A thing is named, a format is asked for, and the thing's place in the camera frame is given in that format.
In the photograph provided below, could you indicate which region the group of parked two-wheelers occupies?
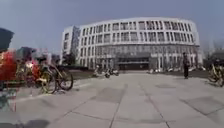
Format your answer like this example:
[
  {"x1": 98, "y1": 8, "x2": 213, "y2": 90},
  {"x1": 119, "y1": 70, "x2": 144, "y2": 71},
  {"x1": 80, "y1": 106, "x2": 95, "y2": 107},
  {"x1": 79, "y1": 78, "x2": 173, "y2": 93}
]
[{"x1": 92, "y1": 65, "x2": 120, "y2": 79}]

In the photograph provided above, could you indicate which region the large white curved building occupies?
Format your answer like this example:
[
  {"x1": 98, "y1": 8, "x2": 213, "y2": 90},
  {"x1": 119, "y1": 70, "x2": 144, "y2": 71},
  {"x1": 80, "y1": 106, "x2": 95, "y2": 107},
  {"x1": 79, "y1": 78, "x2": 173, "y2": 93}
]
[{"x1": 60, "y1": 16, "x2": 203, "y2": 71}]

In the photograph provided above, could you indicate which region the grey paved plaza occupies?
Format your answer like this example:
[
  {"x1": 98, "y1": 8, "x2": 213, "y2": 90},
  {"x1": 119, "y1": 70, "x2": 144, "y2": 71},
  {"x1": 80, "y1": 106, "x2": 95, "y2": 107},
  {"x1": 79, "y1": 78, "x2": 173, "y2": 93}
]
[{"x1": 0, "y1": 72, "x2": 224, "y2": 128}]

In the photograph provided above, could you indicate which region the dark bicycle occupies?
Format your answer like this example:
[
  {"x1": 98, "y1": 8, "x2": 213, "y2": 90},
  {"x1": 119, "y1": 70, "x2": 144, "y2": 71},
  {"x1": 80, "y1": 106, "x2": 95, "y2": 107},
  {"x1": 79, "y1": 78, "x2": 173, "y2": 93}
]
[{"x1": 49, "y1": 63, "x2": 75, "y2": 92}]

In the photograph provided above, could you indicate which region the yellow bicycle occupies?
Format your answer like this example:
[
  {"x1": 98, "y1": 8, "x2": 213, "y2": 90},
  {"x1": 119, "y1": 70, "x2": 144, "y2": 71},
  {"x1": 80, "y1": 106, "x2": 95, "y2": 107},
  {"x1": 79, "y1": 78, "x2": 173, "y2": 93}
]
[{"x1": 30, "y1": 61, "x2": 58, "y2": 95}]

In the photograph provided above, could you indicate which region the person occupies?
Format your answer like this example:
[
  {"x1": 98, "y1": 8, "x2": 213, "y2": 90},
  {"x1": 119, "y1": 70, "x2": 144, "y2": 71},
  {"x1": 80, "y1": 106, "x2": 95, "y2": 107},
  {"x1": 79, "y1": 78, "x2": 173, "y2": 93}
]
[{"x1": 181, "y1": 52, "x2": 191, "y2": 80}]

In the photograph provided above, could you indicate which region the grey building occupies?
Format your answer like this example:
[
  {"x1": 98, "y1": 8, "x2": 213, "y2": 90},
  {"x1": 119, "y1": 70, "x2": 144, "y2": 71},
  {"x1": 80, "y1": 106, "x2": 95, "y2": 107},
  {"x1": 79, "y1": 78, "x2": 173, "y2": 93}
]
[{"x1": 15, "y1": 46, "x2": 37, "y2": 63}]

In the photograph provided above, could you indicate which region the row of parked bicycles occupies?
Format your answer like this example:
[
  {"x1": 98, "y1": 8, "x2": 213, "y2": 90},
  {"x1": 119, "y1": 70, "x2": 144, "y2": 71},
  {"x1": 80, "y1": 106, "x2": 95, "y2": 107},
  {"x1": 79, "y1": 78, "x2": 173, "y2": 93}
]
[{"x1": 207, "y1": 61, "x2": 224, "y2": 88}]

